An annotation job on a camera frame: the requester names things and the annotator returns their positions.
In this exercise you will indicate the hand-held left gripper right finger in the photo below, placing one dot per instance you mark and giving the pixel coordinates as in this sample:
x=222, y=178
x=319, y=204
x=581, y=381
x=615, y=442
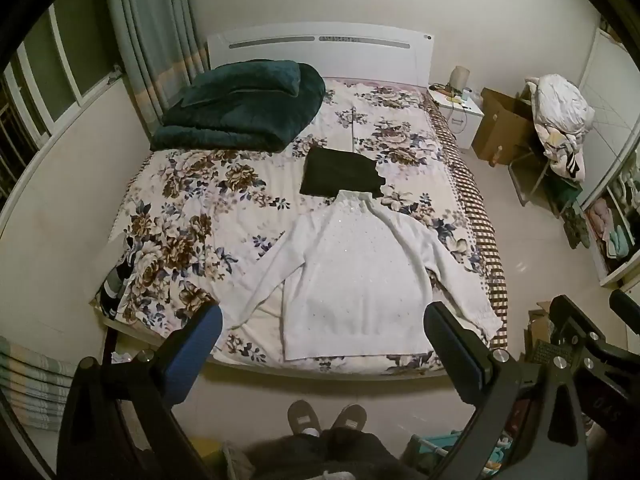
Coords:
x=452, y=352

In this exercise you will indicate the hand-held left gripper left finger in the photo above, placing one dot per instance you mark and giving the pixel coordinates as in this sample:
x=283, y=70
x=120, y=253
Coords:
x=195, y=350

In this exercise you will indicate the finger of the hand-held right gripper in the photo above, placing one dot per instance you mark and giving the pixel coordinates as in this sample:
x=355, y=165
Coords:
x=575, y=322
x=627, y=310

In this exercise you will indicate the white knit sweater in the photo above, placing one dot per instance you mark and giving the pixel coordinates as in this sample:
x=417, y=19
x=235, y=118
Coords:
x=350, y=270

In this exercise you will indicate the teal folded clothes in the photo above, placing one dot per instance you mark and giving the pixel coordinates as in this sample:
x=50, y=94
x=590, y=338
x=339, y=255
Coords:
x=617, y=242

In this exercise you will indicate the pink folded clothes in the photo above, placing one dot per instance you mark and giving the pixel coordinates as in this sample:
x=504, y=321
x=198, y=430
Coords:
x=600, y=217

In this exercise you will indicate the pile of white clothes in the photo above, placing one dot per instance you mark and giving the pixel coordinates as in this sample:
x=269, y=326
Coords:
x=560, y=105

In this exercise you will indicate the small brown cardboard box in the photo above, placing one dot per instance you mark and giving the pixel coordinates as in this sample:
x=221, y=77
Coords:
x=539, y=327

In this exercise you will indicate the pair of green slippers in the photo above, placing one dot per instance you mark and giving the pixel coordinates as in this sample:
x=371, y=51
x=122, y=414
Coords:
x=577, y=227

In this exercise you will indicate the dark striped cloth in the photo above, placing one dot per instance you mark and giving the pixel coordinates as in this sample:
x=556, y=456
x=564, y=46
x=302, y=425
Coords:
x=112, y=290

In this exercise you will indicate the yellow plastic item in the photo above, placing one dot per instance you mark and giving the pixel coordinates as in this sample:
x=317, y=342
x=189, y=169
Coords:
x=207, y=452

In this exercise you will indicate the teal plastic stool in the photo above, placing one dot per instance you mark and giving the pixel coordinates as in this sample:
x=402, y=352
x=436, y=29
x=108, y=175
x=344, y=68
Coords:
x=425, y=455

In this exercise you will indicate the person's right grey slipper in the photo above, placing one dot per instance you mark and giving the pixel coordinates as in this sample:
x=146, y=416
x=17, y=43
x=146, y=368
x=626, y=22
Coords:
x=349, y=417

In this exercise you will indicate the person's grey slipper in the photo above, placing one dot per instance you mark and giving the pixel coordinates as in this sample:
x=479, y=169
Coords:
x=302, y=416
x=349, y=417

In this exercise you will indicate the person's left grey slipper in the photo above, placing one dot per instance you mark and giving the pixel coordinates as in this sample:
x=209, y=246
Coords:
x=302, y=416

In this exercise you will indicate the bed with floral sheet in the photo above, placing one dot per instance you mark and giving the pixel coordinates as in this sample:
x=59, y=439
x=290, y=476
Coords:
x=200, y=200

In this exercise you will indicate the person's legs in dark pants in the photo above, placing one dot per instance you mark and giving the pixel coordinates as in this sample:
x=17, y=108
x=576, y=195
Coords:
x=320, y=455

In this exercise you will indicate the folded striped mat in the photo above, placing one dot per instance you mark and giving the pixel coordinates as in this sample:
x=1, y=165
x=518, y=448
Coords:
x=35, y=385

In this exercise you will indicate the large brown cardboard box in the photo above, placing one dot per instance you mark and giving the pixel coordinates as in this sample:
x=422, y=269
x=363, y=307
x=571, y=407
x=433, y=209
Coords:
x=500, y=125

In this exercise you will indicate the black folded garment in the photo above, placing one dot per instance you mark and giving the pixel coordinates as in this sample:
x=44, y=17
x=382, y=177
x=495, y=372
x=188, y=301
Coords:
x=335, y=172

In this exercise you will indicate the white wardrobe with shelves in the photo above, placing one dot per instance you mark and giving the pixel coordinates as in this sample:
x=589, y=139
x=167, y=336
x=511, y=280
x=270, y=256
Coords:
x=610, y=85

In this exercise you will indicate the white nightstand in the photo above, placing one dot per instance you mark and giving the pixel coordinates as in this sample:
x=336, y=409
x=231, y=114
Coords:
x=465, y=120

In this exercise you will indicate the dark green folded blanket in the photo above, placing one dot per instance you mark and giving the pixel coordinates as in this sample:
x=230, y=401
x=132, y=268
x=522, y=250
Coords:
x=240, y=105

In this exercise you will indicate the white table lamp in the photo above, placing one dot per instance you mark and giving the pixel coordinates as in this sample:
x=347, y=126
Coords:
x=459, y=77

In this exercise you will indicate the pale green curtain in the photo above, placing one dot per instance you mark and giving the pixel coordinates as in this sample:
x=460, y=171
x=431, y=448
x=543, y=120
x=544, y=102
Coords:
x=150, y=35

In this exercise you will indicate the metal frame chair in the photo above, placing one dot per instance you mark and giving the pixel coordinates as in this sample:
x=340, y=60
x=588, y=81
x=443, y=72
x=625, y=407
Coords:
x=565, y=195

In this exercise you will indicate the window with white frame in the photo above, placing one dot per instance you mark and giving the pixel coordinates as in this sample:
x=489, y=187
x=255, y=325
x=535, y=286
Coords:
x=65, y=60

